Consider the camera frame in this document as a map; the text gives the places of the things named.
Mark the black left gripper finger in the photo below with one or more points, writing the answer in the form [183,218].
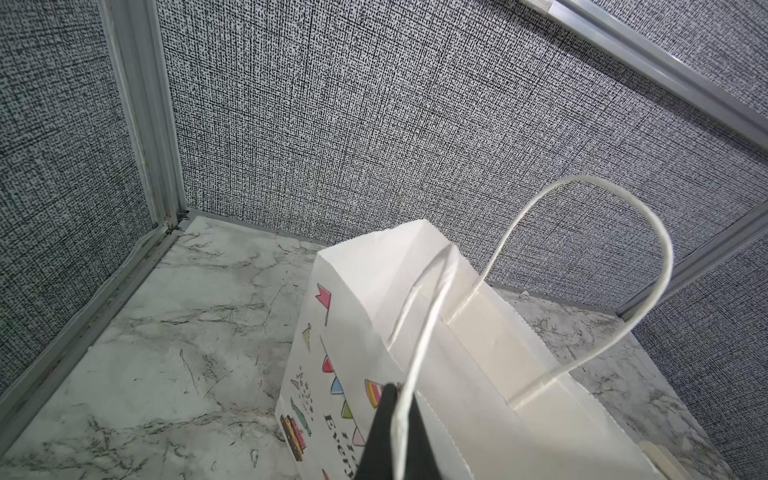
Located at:
[377,457]

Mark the white paper gift bag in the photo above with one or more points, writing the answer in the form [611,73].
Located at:
[403,306]

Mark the aluminium cage frame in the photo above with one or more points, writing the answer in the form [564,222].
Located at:
[328,118]

